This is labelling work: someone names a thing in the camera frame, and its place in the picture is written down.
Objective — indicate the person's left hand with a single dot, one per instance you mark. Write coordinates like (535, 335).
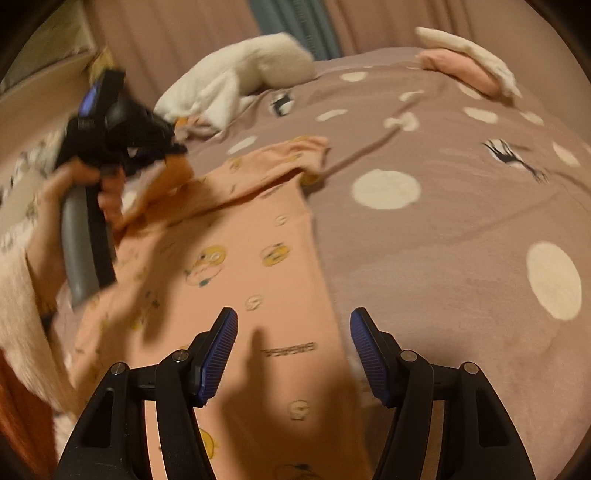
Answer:
(57, 189)

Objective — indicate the white patterned cloth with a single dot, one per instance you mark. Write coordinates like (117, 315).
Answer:
(23, 161)

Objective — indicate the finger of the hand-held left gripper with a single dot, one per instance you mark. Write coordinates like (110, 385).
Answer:
(157, 145)
(92, 99)

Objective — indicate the pink and cream folded cloth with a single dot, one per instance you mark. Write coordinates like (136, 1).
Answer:
(464, 45)

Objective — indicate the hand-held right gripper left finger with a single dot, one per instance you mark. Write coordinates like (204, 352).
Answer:
(219, 355)

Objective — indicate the pink curtain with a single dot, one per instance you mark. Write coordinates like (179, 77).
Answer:
(415, 18)
(184, 27)

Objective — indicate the blue curtain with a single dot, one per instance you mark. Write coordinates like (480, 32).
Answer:
(295, 21)

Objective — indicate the white fluffy blanket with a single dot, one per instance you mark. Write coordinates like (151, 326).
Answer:
(231, 78)

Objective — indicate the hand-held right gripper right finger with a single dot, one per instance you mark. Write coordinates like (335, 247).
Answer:
(369, 355)

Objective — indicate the mauve polka dot blanket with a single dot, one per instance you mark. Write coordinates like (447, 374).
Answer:
(438, 254)

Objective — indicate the peach printed garment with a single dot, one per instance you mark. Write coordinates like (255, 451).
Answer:
(258, 286)

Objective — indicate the orange cloth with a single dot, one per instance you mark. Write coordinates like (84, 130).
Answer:
(23, 415)

